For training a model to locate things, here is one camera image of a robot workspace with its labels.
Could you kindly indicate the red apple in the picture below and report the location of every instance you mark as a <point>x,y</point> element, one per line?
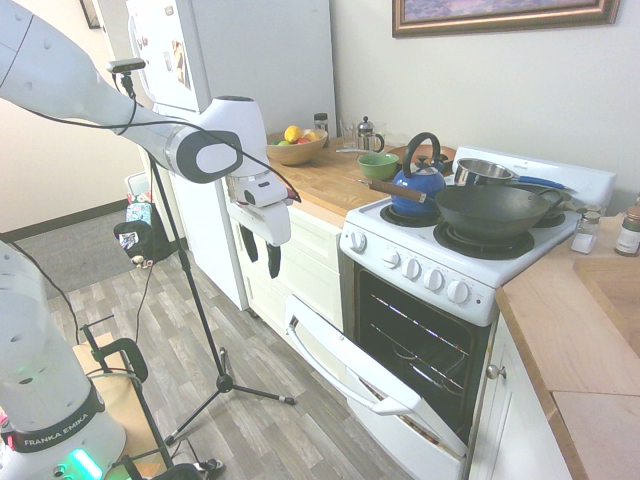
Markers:
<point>304,141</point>

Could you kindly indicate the white refrigerator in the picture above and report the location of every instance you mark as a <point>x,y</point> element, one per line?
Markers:
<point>220,65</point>

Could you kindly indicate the grey stereo camera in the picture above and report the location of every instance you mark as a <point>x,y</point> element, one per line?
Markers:
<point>126,65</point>

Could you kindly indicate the black clamp stand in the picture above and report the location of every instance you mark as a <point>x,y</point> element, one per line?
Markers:
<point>125,380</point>

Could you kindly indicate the brown round plate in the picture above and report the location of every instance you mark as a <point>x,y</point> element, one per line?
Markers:
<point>425,151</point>

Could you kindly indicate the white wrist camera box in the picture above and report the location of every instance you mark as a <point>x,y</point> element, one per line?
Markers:
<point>264,194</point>

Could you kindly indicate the green ceramic bowl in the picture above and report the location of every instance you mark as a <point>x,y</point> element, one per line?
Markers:
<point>378,165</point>

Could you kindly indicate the dark lidded spice jar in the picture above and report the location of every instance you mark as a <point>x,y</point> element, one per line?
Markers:
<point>321,122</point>

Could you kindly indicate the white drawer cabinet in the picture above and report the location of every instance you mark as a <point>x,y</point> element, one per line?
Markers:
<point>300,265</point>

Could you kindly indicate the white oven door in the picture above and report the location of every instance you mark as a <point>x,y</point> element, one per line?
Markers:
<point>370,370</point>

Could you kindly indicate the black camera tripod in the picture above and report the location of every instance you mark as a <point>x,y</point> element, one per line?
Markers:
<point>200,300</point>

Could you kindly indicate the dark picture frame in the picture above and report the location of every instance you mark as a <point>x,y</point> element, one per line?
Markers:
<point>92,12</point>

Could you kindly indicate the wooden cutting board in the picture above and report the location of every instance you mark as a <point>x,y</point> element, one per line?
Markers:
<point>612,285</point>

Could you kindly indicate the wooden fruit bowl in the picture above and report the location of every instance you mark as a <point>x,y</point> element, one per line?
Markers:
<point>295,150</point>

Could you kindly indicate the yellow lemon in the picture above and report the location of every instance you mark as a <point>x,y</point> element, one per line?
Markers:
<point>293,133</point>

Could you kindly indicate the brown lidded spice jar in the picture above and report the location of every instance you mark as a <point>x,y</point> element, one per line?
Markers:
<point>628,232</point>

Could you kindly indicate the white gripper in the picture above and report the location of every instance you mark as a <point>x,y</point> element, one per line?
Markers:
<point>267,217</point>

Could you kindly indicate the clear drinking glass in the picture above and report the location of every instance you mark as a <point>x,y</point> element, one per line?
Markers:
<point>349,132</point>

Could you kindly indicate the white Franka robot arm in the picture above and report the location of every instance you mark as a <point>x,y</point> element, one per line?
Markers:
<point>60,90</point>

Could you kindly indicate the glass salt shaker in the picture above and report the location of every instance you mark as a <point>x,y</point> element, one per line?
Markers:
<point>586,232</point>

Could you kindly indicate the white electric stove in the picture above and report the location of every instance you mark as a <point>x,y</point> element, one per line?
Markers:
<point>450,280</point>

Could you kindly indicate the white cabinet with knob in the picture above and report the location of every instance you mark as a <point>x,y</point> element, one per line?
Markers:
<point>510,415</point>

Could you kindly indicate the black patterned bag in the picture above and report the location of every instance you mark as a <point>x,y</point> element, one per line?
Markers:
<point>142,242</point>

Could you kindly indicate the glass french press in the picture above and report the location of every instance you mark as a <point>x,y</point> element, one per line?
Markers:
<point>369,136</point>

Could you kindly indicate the framed painting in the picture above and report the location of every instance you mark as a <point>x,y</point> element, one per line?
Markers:
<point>505,15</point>

